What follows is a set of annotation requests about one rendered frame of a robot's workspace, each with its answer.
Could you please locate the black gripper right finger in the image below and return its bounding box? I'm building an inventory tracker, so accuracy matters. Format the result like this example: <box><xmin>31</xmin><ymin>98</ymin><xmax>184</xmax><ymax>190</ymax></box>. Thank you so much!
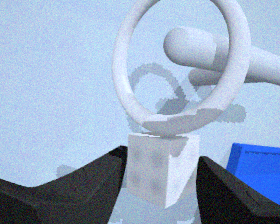
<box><xmin>196</xmin><ymin>155</ymin><xmax>280</xmax><ymax>224</ymax></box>

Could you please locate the grey metal ring with small tab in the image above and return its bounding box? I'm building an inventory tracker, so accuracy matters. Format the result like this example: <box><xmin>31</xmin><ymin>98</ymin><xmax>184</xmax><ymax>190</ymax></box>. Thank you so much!
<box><xmin>111</xmin><ymin>0</ymin><xmax>252</xmax><ymax>208</ymax></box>

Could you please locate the blue tray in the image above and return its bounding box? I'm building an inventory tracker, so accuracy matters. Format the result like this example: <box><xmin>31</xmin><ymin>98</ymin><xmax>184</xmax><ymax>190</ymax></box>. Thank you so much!
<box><xmin>225</xmin><ymin>143</ymin><xmax>280</xmax><ymax>204</ymax></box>

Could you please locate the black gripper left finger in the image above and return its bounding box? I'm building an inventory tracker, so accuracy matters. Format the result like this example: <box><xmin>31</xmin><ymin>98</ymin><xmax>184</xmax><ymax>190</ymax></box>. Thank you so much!
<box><xmin>0</xmin><ymin>145</ymin><xmax>128</xmax><ymax>224</ymax></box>

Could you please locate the grey rounded bar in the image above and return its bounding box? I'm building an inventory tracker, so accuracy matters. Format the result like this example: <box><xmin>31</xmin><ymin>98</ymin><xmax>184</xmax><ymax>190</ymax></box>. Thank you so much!
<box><xmin>163</xmin><ymin>26</ymin><xmax>280</xmax><ymax>87</ymax></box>

